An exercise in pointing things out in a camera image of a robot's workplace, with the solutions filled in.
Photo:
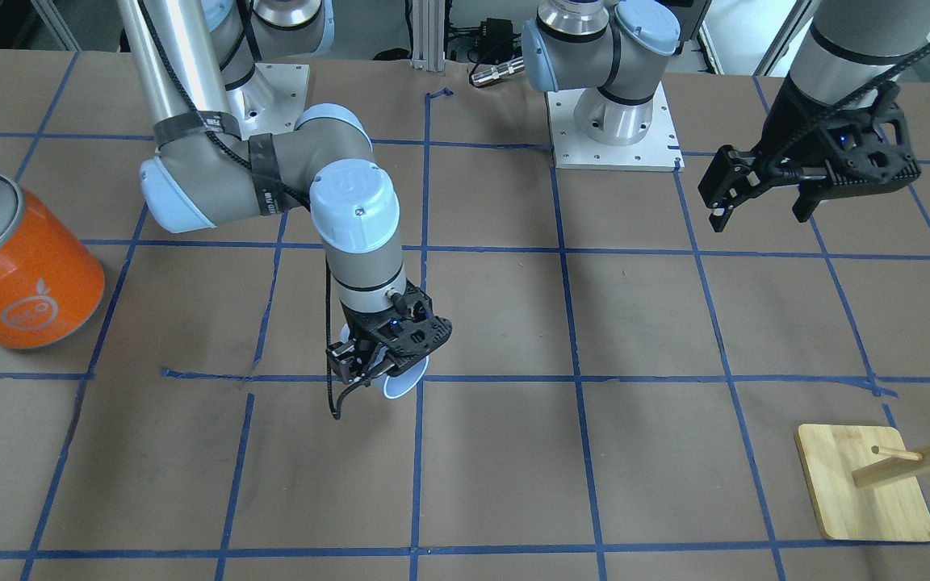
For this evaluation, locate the silver cylindrical connector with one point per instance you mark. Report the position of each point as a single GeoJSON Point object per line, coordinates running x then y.
{"type": "Point", "coordinates": [497, 73]}

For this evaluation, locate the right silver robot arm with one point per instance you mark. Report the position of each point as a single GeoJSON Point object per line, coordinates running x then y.
{"type": "Point", "coordinates": [229, 146]}

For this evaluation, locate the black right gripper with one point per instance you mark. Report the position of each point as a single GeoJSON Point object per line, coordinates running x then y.
{"type": "Point", "coordinates": [349, 361]}

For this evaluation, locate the wooden mug rack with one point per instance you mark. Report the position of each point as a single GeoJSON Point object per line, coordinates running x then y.
{"type": "Point", "coordinates": [863, 482]}

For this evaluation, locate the white paper cup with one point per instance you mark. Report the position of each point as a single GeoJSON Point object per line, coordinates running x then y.
{"type": "Point", "coordinates": [366, 364]}

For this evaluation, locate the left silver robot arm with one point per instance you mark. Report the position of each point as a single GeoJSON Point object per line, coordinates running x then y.
{"type": "Point", "coordinates": [837, 52]}

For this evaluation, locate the aluminium frame post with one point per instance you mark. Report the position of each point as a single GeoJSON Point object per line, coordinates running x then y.
{"type": "Point", "coordinates": [427, 22]}

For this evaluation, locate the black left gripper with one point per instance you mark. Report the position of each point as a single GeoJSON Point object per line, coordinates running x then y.
{"type": "Point", "coordinates": [783, 127]}

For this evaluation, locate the orange soda can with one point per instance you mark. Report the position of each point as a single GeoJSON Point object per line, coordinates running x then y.
{"type": "Point", "coordinates": [50, 285]}

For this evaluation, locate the black power adapter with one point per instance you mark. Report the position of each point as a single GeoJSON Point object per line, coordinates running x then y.
{"type": "Point", "coordinates": [495, 33]}

